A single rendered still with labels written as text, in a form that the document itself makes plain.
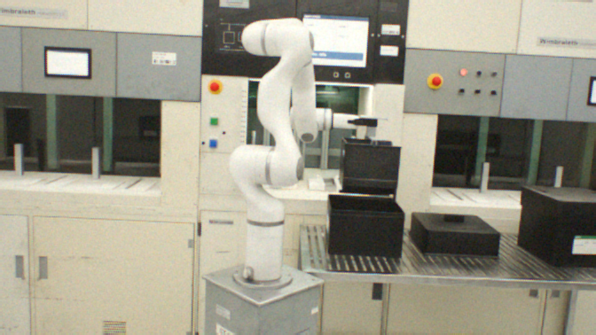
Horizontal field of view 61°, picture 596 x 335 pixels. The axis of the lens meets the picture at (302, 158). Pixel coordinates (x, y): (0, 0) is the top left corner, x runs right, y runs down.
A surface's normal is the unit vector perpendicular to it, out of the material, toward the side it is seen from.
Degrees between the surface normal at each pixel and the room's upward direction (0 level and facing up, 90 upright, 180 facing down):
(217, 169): 90
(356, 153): 89
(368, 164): 89
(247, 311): 90
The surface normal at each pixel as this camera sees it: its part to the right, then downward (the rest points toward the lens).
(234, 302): -0.69, 0.07
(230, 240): 0.03, 0.14
